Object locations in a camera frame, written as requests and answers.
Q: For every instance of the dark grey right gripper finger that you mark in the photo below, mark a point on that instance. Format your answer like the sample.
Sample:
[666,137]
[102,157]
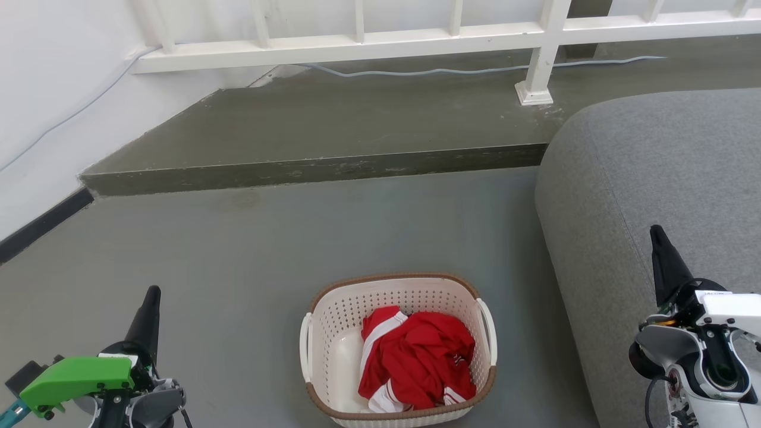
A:
[667,267]

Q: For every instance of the cream perforated laundry basket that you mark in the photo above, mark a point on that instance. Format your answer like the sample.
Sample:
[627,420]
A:
[333,356]

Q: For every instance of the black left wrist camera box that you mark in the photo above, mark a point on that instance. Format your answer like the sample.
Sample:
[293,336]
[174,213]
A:
[25,374]

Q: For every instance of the white wooden railing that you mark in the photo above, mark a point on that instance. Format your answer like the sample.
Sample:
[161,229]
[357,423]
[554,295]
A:
[357,44]

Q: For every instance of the grey fabric sofa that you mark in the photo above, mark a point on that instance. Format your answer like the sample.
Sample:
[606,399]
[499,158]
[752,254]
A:
[642,178]

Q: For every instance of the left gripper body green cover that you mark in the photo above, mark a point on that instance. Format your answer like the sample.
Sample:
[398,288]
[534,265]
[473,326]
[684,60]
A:
[77,374]

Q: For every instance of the raised grey concrete step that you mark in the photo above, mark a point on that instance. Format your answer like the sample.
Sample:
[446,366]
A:
[357,125]

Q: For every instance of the red and white garment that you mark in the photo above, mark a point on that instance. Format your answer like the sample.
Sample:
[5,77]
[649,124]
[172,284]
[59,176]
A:
[422,356]

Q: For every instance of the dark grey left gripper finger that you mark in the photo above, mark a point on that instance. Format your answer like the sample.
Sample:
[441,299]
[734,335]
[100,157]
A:
[147,321]

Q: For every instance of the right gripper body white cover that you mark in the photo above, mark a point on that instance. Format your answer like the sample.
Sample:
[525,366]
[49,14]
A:
[728,312]

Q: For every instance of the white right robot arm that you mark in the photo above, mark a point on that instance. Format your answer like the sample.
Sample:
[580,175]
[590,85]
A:
[719,416]

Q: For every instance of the black baseboard strip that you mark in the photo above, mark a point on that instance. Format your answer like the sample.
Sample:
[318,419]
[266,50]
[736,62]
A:
[41,224]

